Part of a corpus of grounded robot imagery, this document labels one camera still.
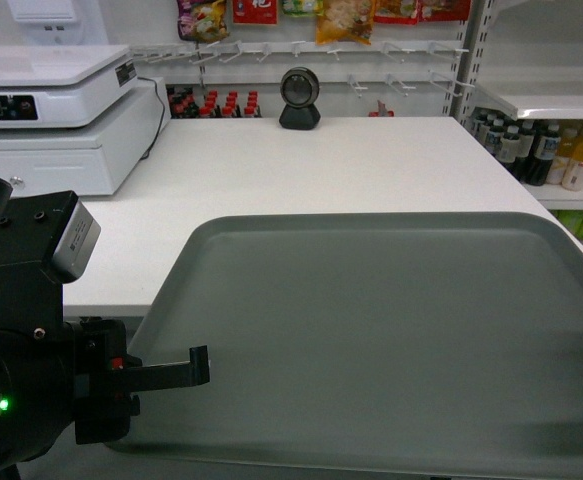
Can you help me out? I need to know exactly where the black power cable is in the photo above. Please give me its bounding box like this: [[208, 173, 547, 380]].
[[135, 75, 168, 161]]

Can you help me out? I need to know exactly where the white cash drawer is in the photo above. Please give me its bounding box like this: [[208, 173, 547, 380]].
[[0, 77, 171, 197]]

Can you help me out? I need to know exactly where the red snack bag hanging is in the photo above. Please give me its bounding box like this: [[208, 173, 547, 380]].
[[374, 0, 419, 25]]

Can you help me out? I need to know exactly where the white cash register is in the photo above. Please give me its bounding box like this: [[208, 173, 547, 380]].
[[0, 1, 137, 129]]

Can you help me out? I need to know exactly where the purple noodle bag hanging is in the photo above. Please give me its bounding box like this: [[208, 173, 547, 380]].
[[176, 0, 229, 43]]

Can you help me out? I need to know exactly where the white checkout counter table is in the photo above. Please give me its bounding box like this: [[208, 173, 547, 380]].
[[64, 117, 552, 318]]

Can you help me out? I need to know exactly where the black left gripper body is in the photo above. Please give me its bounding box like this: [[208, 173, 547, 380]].
[[72, 317, 142, 444]]

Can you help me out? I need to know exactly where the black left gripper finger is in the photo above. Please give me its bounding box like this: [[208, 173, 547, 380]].
[[90, 344, 211, 396]]

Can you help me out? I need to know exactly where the red spout pouch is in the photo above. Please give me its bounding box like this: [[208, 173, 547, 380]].
[[368, 100, 395, 118]]

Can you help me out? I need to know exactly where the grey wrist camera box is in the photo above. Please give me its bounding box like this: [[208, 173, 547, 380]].
[[43, 191, 101, 284]]

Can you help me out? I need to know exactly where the yellow snack bag hanging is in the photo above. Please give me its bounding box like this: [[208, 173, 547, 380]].
[[315, 0, 376, 45]]

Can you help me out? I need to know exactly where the green snack bag hanging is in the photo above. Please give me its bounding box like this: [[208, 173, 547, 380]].
[[282, 0, 323, 16]]

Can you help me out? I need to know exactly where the red packet hanging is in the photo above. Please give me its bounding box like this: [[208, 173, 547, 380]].
[[232, 0, 278, 25]]

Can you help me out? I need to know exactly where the black round barcode scanner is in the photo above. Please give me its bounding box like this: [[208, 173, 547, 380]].
[[279, 67, 321, 131]]

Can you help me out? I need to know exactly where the grey rectangular serving tray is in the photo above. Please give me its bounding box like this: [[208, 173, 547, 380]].
[[114, 213, 583, 479]]

